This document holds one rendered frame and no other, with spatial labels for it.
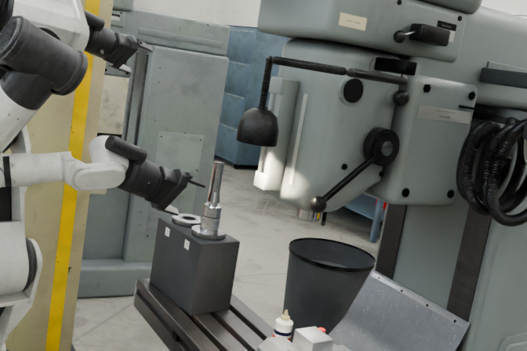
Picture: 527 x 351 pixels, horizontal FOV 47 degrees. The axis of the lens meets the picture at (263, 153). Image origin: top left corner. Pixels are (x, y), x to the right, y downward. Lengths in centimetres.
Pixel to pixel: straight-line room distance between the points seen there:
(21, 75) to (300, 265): 219
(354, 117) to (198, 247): 57
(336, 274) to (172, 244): 163
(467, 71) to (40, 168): 91
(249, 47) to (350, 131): 740
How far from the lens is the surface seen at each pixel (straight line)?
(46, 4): 134
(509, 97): 140
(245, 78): 848
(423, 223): 150
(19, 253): 155
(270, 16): 117
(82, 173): 136
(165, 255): 163
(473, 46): 129
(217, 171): 151
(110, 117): 962
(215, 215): 153
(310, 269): 313
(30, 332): 306
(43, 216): 285
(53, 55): 121
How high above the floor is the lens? 158
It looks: 9 degrees down
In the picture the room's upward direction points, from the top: 9 degrees clockwise
